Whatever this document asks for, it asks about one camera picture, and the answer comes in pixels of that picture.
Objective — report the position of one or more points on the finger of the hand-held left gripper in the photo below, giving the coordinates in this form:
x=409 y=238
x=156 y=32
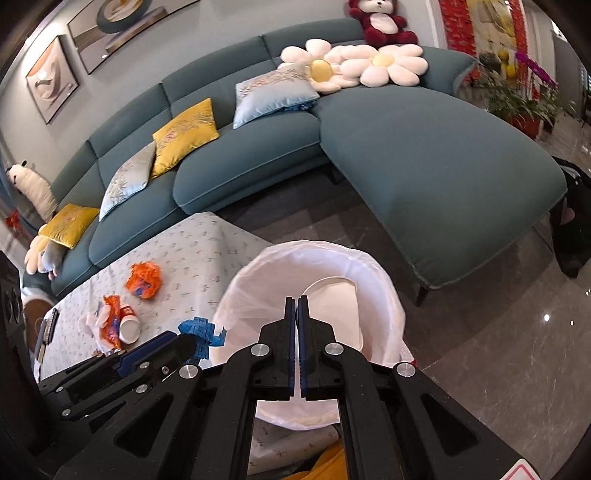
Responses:
x=120 y=390
x=143 y=353

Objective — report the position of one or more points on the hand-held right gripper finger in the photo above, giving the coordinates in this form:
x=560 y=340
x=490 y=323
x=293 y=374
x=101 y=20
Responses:
x=302 y=344
x=291 y=344

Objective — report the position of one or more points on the white paper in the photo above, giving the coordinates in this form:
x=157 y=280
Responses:
x=90 y=323

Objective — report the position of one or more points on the blue wrapper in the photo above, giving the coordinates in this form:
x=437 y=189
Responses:
x=203 y=330

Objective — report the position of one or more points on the trash bin with white bag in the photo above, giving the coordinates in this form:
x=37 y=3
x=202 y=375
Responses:
x=277 y=277

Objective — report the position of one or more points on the red and white paper cup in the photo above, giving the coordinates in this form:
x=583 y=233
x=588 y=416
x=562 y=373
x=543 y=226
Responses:
x=130 y=327

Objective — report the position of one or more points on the orange and white crumpled packet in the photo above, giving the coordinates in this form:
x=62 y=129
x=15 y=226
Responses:
x=111 y=325

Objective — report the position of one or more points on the black remote control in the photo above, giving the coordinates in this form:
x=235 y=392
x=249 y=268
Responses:
x=47 y=330

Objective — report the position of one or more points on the brown rounded object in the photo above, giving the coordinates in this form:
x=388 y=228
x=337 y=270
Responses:
x=34 y=318

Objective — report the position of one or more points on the floral patterned tablecloth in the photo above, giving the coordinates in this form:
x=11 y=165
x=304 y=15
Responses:
x=184 y=258

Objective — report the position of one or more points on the yellow cloth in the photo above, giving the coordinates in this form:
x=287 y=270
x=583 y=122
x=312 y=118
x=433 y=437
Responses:
x=330 y=466

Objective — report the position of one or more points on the white and grey plush toy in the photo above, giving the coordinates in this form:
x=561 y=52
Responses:
x=41 y=258

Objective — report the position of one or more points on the yellow embroidered cushion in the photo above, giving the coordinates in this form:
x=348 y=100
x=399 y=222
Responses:
x=69 y=224
x=184 y=134

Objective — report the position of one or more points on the light blue embroidered cushion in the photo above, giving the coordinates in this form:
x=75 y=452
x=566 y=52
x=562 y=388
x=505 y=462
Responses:
x=272 y=92
x=127 y=180

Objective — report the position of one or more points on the long white plush toy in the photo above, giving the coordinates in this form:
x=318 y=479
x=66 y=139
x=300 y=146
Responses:
x=30 y=184

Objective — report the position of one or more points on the teal sectional sofa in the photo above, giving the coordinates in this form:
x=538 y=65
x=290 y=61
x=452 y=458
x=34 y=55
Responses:
x=415 y=161

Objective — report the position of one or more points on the blue knitted item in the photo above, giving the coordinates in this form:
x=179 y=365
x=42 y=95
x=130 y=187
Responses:
x=300 y=107

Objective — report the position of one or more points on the white flower shaped cushion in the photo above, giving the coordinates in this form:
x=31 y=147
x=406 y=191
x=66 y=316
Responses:
x=318 y=69
x=388 y=62

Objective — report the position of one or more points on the black bag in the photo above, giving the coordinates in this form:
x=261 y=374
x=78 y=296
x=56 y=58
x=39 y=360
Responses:
x=570 y=240

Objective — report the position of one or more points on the potted green plant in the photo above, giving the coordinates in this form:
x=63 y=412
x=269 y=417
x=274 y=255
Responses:
x=512 y=101

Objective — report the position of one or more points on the red and white teddy bear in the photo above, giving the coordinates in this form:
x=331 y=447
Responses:
x=381 y=23

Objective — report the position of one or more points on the purple orchid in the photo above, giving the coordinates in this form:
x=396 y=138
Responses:
x=538 y=69

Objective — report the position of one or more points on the framed abstract wall painting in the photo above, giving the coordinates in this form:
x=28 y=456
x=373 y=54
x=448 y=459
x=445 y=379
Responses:
x=51 y=81

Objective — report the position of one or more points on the wide framed wall painting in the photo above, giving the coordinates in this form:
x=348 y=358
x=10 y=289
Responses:
x=129 y=27

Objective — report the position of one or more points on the red wall decoration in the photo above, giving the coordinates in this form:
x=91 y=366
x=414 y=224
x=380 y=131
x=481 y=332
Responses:
x=457 y=25

